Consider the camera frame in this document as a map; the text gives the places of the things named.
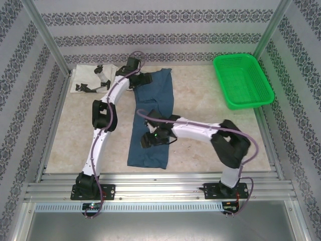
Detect blue t-shirt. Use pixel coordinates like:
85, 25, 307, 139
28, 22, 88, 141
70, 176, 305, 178
126, 67, 176, 170

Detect folded white printed t-shirt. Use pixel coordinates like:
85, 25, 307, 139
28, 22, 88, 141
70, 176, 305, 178
69, 64, 121, 95

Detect grey metal shelf panel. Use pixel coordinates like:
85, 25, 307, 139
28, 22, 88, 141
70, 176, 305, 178
27, 212, 301, 241

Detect green plastic basket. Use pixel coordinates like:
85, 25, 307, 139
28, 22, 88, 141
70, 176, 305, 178
212, 53, 275, 110

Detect aluminium mounting rail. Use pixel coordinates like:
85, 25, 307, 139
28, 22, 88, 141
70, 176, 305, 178
24, 171, 294, 201

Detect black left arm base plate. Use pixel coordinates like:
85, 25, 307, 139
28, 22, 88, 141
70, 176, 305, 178
71, 184, 116, 201

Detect white slotted cable duct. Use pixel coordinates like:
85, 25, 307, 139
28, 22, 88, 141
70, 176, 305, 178
35, 202, 224, 212

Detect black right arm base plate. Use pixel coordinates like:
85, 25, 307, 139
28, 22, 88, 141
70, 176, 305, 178
204, 182, 249, 200

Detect aluminium side rail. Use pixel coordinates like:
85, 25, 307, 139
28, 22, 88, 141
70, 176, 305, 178
36, 71, 73, 183
252, 107, 286, 181

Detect aluminium frame post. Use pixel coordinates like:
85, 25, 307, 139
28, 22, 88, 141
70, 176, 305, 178
251, 0, 301, 61
22, 0, 73, 76

